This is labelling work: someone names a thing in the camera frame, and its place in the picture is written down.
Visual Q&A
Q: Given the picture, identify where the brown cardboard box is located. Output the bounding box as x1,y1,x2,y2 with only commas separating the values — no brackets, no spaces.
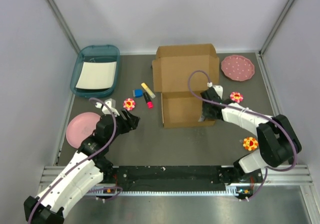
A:
152,44,220,128

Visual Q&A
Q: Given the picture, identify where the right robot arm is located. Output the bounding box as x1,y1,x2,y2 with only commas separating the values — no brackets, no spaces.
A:
199,87,302,182

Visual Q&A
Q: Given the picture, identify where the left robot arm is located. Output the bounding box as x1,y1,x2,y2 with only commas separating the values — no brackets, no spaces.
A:
23,110,140,223

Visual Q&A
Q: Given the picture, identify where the pink flower charm left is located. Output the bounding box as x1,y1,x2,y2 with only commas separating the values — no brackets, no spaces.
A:
123,98,136,111

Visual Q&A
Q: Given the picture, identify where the pink flower charm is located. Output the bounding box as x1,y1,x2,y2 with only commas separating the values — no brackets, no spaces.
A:
229,92,244,103
123,98,136,111

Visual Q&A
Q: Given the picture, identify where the pink flower charm right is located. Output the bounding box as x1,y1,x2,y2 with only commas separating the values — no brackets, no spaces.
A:
229,92,244,103

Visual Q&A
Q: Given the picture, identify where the blue small eraser block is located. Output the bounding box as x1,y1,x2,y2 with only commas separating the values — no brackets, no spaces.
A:
132,89,144,98

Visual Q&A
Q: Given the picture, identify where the yellow pink marker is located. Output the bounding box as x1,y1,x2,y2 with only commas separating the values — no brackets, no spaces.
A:
141,83,156,109

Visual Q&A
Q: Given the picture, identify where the plain pink plate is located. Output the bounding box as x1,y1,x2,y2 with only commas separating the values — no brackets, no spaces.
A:
65,112,100,149

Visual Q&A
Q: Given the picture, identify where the pink dotted plate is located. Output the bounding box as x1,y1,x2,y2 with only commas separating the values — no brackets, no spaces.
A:
221,55,255,82

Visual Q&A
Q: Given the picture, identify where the orange yellow flower charm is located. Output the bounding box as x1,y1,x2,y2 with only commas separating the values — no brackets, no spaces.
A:
240,137,259,151

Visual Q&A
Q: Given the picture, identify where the white paper sheet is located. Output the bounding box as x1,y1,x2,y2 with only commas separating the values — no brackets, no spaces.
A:
75,62,117,90

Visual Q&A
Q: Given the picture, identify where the teal plastic bin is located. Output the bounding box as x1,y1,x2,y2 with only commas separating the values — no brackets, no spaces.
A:
70,45,121,98

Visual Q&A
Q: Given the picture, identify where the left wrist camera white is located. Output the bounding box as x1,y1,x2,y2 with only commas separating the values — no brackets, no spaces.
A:
95,98,120,117

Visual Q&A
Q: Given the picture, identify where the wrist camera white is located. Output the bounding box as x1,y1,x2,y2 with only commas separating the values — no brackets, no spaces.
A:
95,98,120,117
207,82,223,99

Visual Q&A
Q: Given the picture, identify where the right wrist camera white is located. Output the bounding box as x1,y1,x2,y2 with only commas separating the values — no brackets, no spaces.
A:
207,82,223,99

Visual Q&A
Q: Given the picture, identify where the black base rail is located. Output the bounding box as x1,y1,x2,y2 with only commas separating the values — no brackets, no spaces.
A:
100,165,263,192

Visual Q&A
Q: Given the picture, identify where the aluminium frame profile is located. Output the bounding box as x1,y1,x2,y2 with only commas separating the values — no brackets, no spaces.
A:
38,165,313,196

